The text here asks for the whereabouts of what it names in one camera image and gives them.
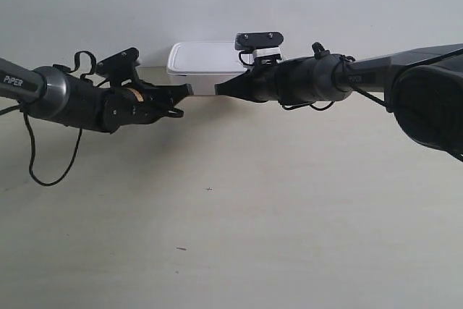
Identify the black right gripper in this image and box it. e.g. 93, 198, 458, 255
214, 64, 281, 103

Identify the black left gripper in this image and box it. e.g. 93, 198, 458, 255
101, 84, 192, 133

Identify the white lidded plastic container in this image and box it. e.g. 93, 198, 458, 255
166, 41, 246, 96

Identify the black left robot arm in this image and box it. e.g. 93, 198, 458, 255
1, 52, 192, 133

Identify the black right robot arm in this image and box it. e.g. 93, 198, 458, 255
215, 43, 462, 161

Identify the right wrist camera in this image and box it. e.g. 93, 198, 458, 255
234, 31, 284, 69

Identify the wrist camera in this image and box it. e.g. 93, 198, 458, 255
234, 31, 284, 69
95, 47, 140, 87

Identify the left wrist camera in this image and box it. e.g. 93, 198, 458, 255
95, 47, 140, 87

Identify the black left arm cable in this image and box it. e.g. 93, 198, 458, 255
0, 50, 185, 185

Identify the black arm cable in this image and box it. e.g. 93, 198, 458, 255
0, 50, 185, 185
281, 41, 463, 164

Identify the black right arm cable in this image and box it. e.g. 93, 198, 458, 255
281, 41, 463, 164

